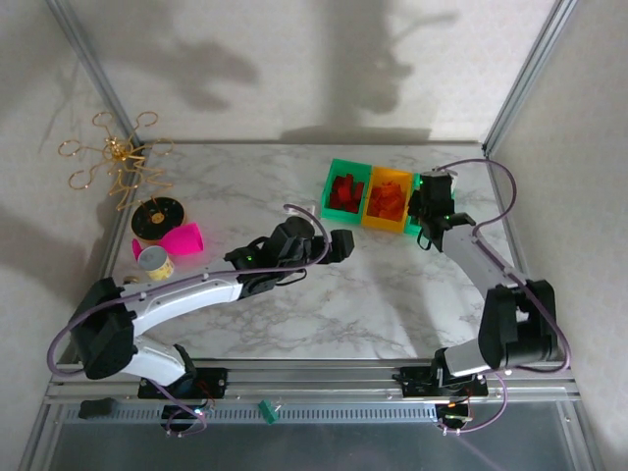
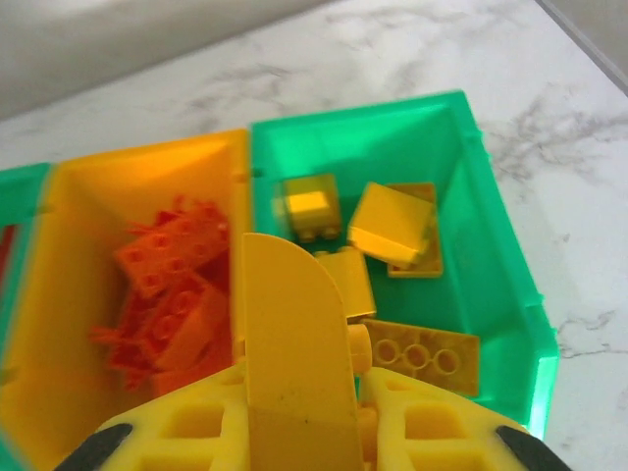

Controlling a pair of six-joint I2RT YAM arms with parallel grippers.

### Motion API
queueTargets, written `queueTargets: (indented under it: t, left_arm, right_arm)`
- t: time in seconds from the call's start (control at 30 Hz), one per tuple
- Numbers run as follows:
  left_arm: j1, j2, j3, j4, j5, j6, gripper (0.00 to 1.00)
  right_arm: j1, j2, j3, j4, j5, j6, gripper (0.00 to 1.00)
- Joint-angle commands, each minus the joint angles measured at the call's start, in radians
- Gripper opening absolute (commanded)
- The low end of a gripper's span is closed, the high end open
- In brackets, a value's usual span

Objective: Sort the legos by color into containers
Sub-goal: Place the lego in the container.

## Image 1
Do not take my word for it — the green bin with notched rim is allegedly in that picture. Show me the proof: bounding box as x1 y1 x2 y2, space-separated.
319 157 373 225

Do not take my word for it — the aluminium front rail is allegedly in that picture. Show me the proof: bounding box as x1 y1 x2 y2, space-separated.
43 360 583 408

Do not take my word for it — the right aluminium side rail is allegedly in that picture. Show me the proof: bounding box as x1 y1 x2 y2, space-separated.
484 144 565 362

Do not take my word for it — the aluminium corner post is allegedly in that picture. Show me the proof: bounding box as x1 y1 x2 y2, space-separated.
46 0 143 148
483 0 573 156

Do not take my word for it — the aluminium side rail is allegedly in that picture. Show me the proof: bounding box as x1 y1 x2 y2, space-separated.
484 144 565 362
73 141 148 364

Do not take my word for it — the left aluminium corner post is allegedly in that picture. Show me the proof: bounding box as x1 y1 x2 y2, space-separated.
46 0 143 148

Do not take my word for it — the right aluminium corner post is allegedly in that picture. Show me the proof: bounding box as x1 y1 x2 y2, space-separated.
483 0 573 156

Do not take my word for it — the black right controller box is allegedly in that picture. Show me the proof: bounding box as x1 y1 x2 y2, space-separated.
436 401 472 428

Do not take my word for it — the left aluminium side rail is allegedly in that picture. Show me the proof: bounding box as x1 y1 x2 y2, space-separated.
73 141 148 364

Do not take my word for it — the pink plastic cup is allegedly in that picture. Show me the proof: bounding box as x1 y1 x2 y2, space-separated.
161 222 205 257

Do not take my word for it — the grey slotted cable duct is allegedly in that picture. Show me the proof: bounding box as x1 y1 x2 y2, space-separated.
63 404 441 424

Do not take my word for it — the small white yellow can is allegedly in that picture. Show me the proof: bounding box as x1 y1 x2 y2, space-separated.
136 244 176 282

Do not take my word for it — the black clamp knob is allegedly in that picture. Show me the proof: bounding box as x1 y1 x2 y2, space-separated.
78 397 119 419

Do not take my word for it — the green connector block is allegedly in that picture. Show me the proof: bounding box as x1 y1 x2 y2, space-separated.
258 399 280 426

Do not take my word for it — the black left controller box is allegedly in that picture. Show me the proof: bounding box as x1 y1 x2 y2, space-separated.
161 404 196 427

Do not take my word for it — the yellow plastic bin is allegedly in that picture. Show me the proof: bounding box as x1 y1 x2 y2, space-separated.
361 166 416 233

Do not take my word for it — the gold wire stand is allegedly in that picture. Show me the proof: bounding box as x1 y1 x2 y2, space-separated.
57 110 176 212

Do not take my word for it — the black controller box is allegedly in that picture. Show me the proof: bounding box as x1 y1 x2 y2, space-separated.
436 401 472 428
161 404 196 427

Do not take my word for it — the black round disc gold centre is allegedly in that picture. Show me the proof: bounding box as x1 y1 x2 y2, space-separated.
131 195 186 241

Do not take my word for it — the green plastic bin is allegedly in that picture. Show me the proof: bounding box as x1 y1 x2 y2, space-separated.
404 171 457 237

